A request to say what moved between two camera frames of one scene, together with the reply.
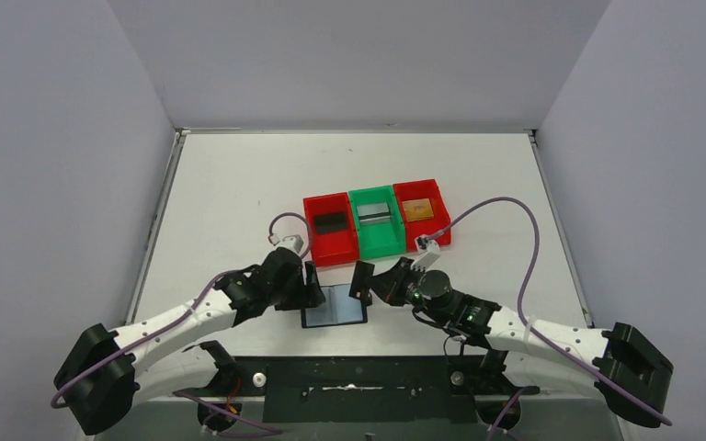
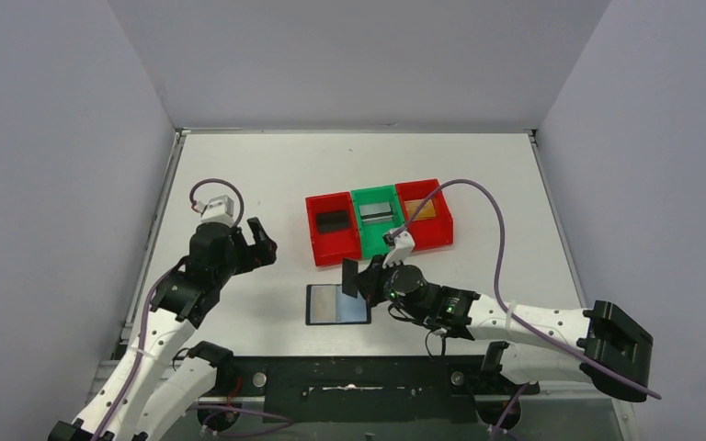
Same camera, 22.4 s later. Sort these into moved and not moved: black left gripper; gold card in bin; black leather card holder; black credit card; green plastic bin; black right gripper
Moved: black credit card; black left gripper
Not moved: green plastic bin; black leather card holder; gold card in bin; black right gripper
